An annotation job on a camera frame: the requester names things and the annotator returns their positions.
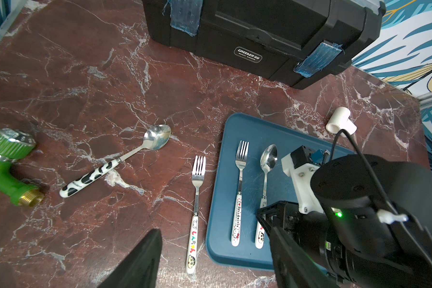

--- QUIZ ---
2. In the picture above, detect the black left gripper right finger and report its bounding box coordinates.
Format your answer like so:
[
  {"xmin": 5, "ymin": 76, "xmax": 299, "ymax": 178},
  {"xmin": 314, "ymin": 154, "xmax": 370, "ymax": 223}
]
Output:
[{"xmin": 270, "ymin": 227, "xmax": 337, "ymax": 288}]

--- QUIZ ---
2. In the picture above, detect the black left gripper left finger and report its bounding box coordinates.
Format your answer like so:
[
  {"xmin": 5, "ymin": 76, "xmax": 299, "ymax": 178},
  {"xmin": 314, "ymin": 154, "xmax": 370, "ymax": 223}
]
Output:
[{"xmin": 99, "ymin": 229, "xmax": 163, "ymax": 288}]

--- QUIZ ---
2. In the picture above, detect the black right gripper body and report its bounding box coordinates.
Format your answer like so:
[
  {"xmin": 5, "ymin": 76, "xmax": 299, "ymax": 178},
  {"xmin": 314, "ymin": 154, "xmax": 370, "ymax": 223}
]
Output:
[{"xmin": 256, "ymin": 146, "xmax": 330, "ymax": 279}]

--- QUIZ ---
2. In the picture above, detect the Hello Kitty handle spoon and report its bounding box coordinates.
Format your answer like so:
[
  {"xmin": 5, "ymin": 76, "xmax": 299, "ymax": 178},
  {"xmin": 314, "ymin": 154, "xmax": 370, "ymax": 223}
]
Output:
[{"xmin": 254, "ymin": 144, "xmax": 278, "ymax": 249}]

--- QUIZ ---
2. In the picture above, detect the Hello Kitty handle fork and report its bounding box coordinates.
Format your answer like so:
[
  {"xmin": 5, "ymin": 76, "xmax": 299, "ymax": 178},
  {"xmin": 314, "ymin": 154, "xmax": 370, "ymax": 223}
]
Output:
[{"xmin": 231, "ymin": 140, "xmax": 249, "ymax": 247}]

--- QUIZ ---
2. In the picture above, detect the colourful letter handle fork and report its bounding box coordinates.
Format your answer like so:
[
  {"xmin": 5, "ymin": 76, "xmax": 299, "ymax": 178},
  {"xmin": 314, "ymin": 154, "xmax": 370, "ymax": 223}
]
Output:
[{"xmin": 186, "ymin": 156, "xmax": 206, "ymax": 274}]

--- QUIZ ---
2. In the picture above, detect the cow pattern handle spoon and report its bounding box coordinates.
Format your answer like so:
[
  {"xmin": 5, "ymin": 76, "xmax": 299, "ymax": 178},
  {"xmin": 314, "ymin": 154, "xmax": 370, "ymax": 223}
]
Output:
[{"xmin": 60, "ymin": 124, "xmax": 171, "ymax": 198}]

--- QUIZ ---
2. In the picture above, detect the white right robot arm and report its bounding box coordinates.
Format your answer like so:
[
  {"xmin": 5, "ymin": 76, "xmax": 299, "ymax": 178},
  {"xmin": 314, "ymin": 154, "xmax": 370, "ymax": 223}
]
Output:
[{"xmin": 256, "ymin": 146, "xmax": 432, "ymax": 288}]

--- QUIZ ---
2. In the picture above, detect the teal rectangular tray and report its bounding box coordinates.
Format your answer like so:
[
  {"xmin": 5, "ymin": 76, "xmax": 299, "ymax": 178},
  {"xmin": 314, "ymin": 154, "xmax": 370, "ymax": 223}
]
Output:
[{"xmin": 205, "ymin": 112, "xmax": 355, "ymax": 271}]

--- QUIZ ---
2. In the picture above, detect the white PVC tee fitting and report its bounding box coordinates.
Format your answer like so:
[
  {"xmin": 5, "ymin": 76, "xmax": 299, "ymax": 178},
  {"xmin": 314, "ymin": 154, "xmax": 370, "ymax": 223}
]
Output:
[{"xmin": 325, "ymin": 107, "xmax": 357, "ymax": 135}]

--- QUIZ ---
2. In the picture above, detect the black plastic toolbox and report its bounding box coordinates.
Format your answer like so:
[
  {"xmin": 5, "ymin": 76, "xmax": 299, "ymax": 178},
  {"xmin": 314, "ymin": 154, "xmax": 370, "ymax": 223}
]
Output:
[{"xmin": 143, "ymin": 0, "xmax": 386, "ymax": 90}]

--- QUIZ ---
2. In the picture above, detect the green hose connector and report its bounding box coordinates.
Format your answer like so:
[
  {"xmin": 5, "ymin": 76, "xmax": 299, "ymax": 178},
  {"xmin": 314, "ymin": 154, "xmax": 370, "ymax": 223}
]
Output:
[{"xmin": 0, "ymin": 128, "xmax": 44, "ymax": 207}]

